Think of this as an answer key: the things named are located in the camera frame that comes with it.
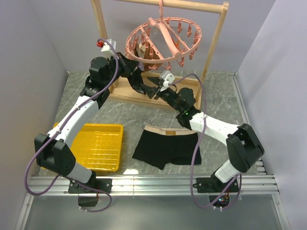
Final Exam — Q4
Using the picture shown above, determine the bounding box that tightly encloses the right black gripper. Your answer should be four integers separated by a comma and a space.
140, 76, 183, 113

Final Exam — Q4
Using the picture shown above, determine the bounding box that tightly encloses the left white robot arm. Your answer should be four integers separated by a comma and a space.
35, 52, 142, 193

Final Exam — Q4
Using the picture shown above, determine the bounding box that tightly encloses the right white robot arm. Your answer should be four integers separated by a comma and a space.
141, 74, 265, 192

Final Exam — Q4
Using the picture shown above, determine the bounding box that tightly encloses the yellow plastic tray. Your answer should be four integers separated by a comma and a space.
40, 122, 124, 173

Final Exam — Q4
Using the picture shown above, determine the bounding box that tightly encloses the brown underwear on hanger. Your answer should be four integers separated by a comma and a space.
134, 43, 162, 72

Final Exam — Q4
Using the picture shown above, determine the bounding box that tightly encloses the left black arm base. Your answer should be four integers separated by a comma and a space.
68, 178, 112, 213

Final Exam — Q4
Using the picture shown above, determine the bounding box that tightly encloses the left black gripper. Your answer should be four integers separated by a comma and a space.
104, 52, 139, 88

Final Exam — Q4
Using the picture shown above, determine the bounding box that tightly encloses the black underwear beige waistband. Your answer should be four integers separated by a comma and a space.
132, 125, 198, 170

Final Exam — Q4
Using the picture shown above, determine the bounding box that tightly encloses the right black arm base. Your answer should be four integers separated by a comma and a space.
190, 174, 242, 211

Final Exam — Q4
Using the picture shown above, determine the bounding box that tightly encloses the wooden hanging rack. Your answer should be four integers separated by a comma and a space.
91, 0, 229, 108

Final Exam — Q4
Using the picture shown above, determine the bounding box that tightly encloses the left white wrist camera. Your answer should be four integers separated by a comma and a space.
96, 38, 117, 53

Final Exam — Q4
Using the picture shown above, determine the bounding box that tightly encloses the aluminium mounting rail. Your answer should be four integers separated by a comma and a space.
16, 175, 290, 230

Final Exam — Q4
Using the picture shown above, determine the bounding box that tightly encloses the pink round clip hanger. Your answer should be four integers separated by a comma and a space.
125, 0, 202, 70

